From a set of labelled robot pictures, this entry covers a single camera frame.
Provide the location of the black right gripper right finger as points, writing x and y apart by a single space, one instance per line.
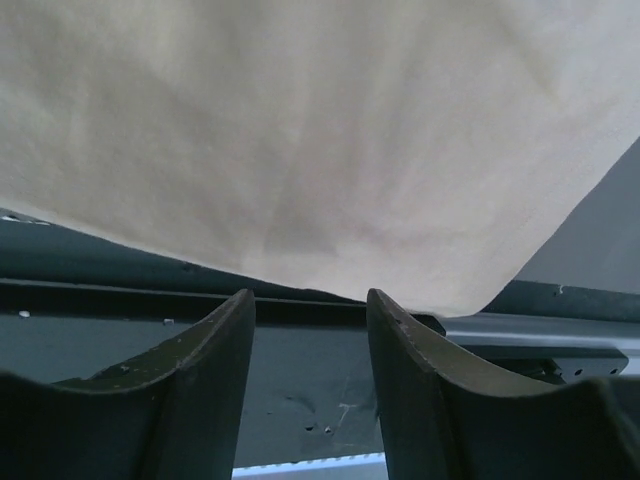
446 413

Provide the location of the grey slotted cable duct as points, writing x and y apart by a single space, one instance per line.
353 467

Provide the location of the beige t shirt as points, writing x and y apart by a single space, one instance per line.
424 148

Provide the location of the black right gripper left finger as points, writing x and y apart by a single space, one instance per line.
175 413

